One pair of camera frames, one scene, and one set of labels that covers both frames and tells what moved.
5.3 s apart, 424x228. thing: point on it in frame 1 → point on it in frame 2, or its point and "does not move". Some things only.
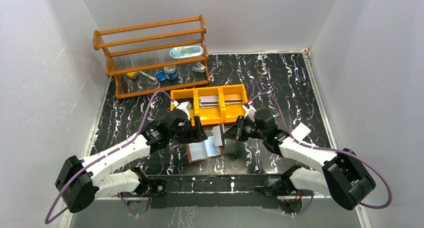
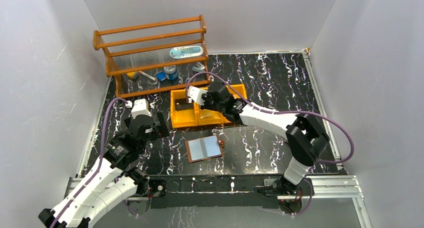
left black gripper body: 192,134 → 160,126
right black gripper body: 239,131 → 205,106
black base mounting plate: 210,191 does not move
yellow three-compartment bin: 214,104 does not move
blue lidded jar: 171,72 does not move
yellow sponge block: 133,74 does not move
